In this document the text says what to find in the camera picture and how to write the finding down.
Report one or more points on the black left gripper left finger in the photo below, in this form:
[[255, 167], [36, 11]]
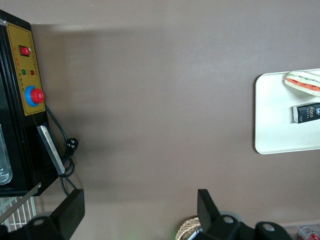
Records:
[[65, 217]]

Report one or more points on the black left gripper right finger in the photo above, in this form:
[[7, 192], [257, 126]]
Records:
[[220, 222]]

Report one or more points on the white plastic tray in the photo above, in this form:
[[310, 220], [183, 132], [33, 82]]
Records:
[[277, 125]]

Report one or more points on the woven wicker basket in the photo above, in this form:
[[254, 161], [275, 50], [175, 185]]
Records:
[[188, 228]]

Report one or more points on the clear plastic container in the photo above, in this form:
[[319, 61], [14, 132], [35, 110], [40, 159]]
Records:
[[307, 228]]

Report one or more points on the red and white bottle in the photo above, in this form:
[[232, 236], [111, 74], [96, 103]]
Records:
[[309, 232]]

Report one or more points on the black machine with yellow panel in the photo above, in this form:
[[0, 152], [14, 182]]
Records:
[[20, 107]]

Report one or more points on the packaged sandwich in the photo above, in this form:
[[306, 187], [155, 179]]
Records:
[[303, 83]]

